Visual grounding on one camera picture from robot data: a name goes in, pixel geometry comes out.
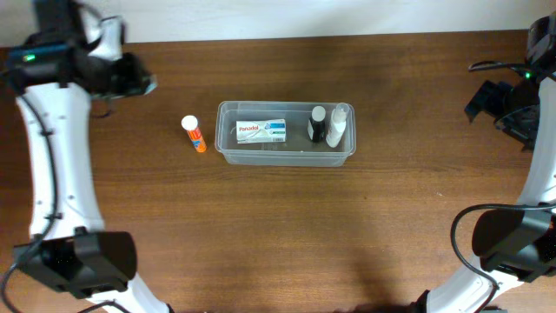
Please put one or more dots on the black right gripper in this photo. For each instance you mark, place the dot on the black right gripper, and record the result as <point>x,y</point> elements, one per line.
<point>485,104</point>

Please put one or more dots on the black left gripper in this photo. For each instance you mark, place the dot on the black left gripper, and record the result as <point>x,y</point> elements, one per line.
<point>131,76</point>

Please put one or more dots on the orange effervescent tablet tube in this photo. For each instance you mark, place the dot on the orange effervescent tablet tube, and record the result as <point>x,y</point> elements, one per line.
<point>191,125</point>

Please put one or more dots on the white Panadol medicine box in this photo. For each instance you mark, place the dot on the white Panadol medicine box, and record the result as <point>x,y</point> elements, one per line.
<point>269,131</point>

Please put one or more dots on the white calamine lotion bottle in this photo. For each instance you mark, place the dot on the white calamine lotion bottle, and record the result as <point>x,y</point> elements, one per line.
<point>337,124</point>

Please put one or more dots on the dark brown syrup bottle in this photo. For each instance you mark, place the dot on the dark brown syrup bottle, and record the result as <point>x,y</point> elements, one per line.
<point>316,124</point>

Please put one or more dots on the small gold-lid jar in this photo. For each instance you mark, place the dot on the small gold-lid jar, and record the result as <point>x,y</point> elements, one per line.
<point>151,86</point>

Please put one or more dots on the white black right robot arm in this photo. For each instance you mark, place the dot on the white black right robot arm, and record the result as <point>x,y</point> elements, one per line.
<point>502,246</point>

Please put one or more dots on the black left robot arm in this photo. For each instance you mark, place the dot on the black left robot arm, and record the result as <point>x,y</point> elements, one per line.
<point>73,59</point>

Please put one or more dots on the clear plastic container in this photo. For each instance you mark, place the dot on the clear plastic container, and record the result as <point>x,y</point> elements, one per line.
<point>296,150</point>

